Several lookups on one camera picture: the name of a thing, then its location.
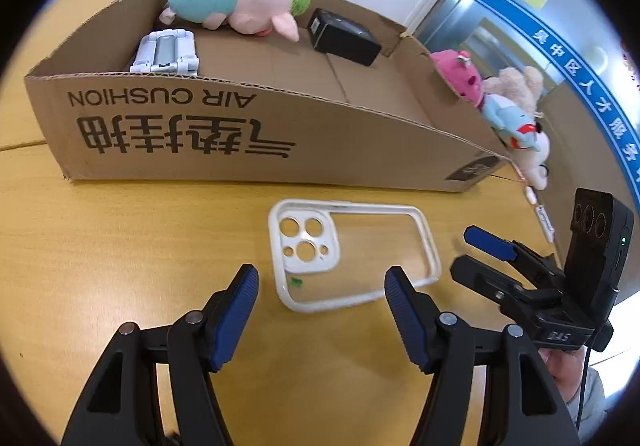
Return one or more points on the white clear phone case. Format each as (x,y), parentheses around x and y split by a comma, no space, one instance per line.
(334,228)

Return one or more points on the large brown cardboard box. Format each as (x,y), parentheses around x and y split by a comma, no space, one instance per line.
(250,146)

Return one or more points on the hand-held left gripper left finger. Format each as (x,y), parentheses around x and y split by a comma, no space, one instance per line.
(235,321)

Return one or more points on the pink plush toy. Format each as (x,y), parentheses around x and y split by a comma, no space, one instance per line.
(460,76)

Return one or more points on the blue door banner strip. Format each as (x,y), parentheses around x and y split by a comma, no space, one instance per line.
(565,56)

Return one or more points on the white folding phone stand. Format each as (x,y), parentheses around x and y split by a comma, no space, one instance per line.
(165,51)

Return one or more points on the white tag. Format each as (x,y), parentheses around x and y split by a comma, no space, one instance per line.
(545,226)

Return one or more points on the white plush toy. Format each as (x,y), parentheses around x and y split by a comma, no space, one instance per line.
(532,158)

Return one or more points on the beige plush toy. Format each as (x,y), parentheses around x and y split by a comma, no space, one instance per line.
(515,86)

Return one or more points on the person's right forearm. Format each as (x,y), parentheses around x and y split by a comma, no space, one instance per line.
(592,401)

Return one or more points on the light blue plush toy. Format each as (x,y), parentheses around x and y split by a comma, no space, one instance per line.
(510,118)

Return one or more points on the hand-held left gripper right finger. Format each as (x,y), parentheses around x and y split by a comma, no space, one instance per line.
(407,321)

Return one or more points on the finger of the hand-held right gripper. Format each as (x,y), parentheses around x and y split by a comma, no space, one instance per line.
(487,240)
(480,273)

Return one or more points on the black rectangular box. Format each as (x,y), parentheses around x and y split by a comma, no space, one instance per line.
(345,41)

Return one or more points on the person's right hand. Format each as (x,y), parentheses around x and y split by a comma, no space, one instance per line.
(565,371)

